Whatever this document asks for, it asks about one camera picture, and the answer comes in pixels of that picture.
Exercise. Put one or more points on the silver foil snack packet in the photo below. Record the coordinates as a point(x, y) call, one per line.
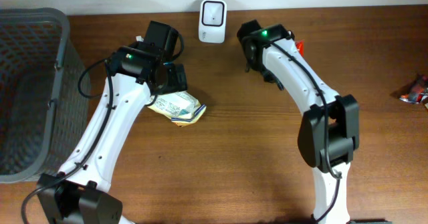
point(417, 92)

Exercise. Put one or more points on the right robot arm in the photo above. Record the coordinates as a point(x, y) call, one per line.
point(329, 130)

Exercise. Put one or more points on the white barcode scanner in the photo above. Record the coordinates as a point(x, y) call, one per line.
point(212, 21)

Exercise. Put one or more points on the red snack bag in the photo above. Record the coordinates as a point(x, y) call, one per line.
point(300, 47)

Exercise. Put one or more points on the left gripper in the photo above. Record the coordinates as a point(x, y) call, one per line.
point(177, 78)

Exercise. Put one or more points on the grey plastic mesh basket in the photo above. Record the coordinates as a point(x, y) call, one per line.
point(43, 115)

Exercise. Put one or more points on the cream and blue snack bag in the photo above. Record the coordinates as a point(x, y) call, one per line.
point(180, 108)

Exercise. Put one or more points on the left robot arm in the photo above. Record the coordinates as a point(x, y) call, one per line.
point(136, 75)

